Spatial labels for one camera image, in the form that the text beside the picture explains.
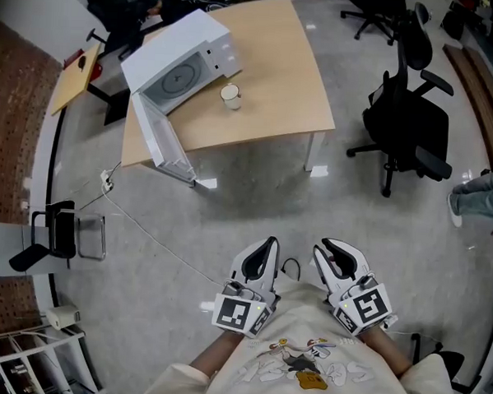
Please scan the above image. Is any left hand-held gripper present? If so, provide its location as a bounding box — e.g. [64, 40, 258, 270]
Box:
[211, 234, 285, 340]

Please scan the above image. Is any white microwave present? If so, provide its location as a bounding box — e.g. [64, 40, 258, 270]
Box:
[114, 3, 247, 189]

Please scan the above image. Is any white shelf rack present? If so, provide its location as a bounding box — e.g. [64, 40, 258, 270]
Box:
[0, 322, 113, 394]

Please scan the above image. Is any red object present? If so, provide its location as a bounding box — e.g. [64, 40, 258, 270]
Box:
[63, 48, 105, 81]

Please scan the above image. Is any white table leg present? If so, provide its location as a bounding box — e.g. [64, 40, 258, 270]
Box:
[304, 130, 327, 174]

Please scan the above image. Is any black cable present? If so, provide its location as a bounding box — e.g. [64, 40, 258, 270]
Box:
[281, 257, 303, 281]

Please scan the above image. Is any small wooden side table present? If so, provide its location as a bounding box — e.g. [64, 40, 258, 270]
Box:
[50, 39, 134, 128]

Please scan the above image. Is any beige box device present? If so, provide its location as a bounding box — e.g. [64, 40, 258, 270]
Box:
[44, 304, 81, 331]

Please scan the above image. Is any cream printed shirt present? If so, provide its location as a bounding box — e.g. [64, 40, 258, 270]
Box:
[139, 272, 465, 394]

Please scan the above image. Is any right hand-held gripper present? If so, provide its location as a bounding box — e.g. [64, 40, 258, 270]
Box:
[308, 236, 402, 339]

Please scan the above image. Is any person's left forearm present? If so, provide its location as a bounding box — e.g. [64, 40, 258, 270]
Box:
[189, 327, 244, 377]

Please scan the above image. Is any black folding chair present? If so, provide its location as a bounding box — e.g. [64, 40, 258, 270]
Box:
[7, 197, 109, 277]

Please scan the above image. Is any white mug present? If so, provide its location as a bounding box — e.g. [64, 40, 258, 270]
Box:
[218, 82, 244, 112]

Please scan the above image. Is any white cable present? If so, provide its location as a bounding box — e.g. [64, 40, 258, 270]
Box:
[96, 183, 234, 289]

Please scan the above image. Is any person's right forearm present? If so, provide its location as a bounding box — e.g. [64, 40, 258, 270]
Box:
[358, 327, 413, 381]

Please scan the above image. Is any black mesh office chair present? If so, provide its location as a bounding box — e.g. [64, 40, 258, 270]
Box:
[344, 0, 463, 202]

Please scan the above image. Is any black swivel chair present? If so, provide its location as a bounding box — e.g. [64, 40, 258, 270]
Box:
[83, 0, 163, 62]

